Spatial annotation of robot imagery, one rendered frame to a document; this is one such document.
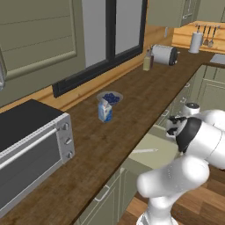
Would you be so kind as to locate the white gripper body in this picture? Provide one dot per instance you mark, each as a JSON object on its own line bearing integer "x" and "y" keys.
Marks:
{"x": 173, "y": 126}

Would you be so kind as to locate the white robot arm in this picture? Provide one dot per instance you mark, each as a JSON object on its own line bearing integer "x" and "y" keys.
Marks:
{"x": 187, "y": 172}

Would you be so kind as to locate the olive green drawer run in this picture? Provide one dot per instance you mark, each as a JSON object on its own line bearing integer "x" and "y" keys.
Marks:
{"x": 178, "y": 96}

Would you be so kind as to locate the silver tongs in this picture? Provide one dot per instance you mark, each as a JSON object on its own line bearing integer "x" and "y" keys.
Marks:
{"x": 144, "y": 150}

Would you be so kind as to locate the olive green open drawer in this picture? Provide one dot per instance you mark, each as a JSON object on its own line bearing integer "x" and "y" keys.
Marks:
{"x": 152, "y": 158}

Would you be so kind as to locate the olive green base cupboard run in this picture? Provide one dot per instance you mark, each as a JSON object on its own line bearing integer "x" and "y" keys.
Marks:
{"x": 212, "y": 90}

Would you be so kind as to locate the bowl of blueberries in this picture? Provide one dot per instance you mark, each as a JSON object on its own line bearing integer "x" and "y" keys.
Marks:
{"x": 112, "y": 97}

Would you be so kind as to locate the pale yellow bottle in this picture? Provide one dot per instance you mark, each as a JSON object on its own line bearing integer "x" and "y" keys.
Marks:
{"x": 146, "y": 62}

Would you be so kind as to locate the brown bottle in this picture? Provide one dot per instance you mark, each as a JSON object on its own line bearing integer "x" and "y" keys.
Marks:
{"x": 151, "y": 60}

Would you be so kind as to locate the blue white milk carton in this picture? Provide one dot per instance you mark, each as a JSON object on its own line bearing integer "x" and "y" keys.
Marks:
{"x": 105, "y": 112}

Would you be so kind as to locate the white toaster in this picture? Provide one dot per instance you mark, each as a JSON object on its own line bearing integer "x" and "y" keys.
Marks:
{"x": 164, "y": 54}

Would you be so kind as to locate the narrow olive green cupboard door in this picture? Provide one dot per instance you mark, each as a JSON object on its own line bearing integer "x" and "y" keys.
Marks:
{"x": 127, "y": 190}

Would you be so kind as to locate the steel sink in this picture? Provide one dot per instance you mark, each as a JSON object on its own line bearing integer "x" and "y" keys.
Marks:
{"x": 218, "y": 59}

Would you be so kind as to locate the white paper towel roll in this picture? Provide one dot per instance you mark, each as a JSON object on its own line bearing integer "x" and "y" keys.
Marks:
{"x": 195, "y": 42}

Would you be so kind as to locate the olive green base cupboard door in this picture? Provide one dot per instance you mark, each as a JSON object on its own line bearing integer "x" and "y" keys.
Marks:
{"x": 102, "y": 208}

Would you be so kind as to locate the black framed window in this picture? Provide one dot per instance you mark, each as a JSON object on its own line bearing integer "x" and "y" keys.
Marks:
{"x": 111, "y": 32}

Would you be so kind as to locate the silver toaster oven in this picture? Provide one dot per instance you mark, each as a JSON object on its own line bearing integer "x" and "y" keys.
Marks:
{"x": 26, "y": 146}

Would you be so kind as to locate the white wall socket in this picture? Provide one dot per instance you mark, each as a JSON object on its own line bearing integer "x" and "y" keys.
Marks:
{"x": 165, "y": 31}

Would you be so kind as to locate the rail with hanging tools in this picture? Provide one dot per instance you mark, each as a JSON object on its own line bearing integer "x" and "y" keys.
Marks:
{"x": 208, "y": 35}

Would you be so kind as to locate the olive green wall cupboard run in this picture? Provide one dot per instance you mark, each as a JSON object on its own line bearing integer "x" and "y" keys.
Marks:
{"x": 175, "y": 11}

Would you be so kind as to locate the olive green wall cupboard door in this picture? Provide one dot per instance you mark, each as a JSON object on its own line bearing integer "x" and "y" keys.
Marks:
{"x": 38, "y": 35}

